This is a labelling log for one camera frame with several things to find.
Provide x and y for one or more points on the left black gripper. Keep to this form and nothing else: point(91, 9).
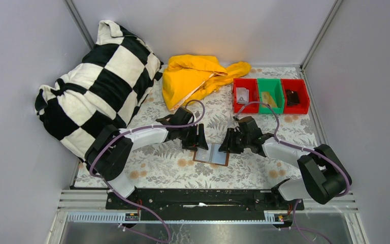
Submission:
point(193, 136)

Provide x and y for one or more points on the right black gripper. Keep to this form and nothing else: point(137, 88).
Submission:
point(238, 140)

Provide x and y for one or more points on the brown leather card holder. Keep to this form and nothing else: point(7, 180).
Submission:
point(212, 155)

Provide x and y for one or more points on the gold card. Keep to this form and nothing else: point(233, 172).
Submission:
point(267, 98)

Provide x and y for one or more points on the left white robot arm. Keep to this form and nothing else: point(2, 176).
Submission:
point(108, 154)

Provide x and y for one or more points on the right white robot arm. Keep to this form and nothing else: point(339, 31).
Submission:
point(323, 176)

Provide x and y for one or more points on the silver VIP card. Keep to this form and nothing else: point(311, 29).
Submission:
point(242, 95)

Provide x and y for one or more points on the black card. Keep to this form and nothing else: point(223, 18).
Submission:
point(292, 98)

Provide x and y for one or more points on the left red bin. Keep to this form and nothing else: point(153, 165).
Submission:
point(251, 85)

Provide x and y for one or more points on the red bin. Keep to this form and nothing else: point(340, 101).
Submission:
point(251, 85)
point(299, 86)

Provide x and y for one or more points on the yellow cloth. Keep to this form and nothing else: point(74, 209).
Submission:
point(189, 77)

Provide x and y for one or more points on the green bin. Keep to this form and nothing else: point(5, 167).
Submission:
point(271, 93)

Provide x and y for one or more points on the right red bin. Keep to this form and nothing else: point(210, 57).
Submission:
point(299, 86)

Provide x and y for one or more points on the black white checkered pillow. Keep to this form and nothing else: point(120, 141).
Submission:
point(108, 87)

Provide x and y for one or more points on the aluminium frame rail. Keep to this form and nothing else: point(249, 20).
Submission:
point(343, 204)

